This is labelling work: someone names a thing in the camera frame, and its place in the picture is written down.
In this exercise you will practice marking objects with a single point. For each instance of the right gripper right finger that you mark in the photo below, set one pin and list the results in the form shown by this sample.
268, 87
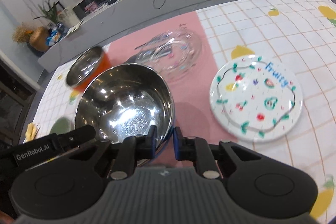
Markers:
196, 150

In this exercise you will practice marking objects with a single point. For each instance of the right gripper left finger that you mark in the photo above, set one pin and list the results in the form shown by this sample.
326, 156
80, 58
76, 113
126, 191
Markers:
130, 151

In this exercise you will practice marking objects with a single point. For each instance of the large stainless steel bowl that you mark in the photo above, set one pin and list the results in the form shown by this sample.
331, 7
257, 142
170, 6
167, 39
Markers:
125, 101

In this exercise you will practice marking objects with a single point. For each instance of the green ceramic cup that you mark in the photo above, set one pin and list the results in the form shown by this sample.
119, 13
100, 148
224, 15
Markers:
62, 126

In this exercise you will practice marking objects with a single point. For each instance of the white fruit pattern plate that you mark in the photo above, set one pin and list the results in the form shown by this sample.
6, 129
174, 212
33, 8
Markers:
256, 99

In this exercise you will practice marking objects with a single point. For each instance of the orange steel-lined bowl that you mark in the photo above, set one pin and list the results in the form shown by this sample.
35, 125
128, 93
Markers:
86, 68

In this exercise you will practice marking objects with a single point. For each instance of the clear glass floral bowl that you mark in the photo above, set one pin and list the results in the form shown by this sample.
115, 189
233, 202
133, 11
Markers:
171, 54

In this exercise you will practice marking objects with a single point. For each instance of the dark glass cabinet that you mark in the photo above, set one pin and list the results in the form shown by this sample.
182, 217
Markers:
15, 100

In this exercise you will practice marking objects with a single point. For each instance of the golden round vase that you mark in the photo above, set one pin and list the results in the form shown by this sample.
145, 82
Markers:
38, 39

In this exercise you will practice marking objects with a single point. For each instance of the potted green plant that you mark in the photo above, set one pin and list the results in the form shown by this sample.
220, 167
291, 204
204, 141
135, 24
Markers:
48, 11

